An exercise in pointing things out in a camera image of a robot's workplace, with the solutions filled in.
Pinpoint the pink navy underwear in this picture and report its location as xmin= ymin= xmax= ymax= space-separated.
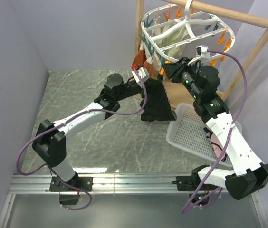
xmin=203 ymin=127 xmax=223 ymax=157

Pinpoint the rust brown underwear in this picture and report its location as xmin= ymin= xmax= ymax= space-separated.
xmin=131 ymin=50 xmax=156 ymax=79

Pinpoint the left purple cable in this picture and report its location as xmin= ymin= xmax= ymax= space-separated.
xmin=16 ymin=68 xmax=148 ymax=211

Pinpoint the aluminium mounting rail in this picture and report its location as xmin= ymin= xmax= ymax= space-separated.
xmin=8 ymin=172 xmax=259 ymax=195

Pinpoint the purple cable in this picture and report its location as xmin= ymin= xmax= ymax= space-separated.
xmin=16 ymin=68 xmax=148 ymax=211
xmin=181 ymin=49 xmax=248 ymax=215

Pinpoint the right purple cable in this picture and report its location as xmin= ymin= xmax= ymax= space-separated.
xmin=181 ymin=49 xmax=248 ymax=215

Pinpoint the beige underwear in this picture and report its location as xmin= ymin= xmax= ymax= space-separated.
xmin=138 ymin=15 xmax=168 ymax=72

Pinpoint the black striped underwear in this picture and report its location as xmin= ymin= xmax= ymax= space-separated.
xmin=141 ymin=74 xmax=177 ymax=122

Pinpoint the wooden drying rack frame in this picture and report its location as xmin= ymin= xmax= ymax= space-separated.
xmin=126 ymin=0 xmax=268 ymax=105

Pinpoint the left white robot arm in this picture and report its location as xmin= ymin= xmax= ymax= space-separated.
xmin=32 ymin=68 xmax=149 ymax=191

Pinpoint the orange clothes peg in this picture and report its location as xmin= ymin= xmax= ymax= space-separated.
xmin=159 ymin=67 xmax=165 ymax=76

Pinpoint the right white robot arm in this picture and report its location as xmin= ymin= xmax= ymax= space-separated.
xmin=162 ymin=57 xmax=268 ymax=200

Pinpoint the white plastic basket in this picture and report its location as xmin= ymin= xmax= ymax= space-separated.
xmin=166 ymin=102 xmax=243 ymax=168

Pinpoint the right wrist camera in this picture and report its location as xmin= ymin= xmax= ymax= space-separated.
xmin=188 ymin=45 xmax=210 ymax=65

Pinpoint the teal clothes peg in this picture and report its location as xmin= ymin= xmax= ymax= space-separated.
xmin=144 ymin=44 xmax=154 ymax=59

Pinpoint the pale green underwear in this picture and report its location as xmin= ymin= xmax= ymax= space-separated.
xmin=161 ymin=27 xmax=190 ymax=57

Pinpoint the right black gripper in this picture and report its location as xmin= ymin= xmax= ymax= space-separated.
xmin=161 ymin=57 xmax=201 ymax=100

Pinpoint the white clip hanger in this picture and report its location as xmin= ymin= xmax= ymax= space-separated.
xmin=139 ymin=3 xmax=235 ymax=62

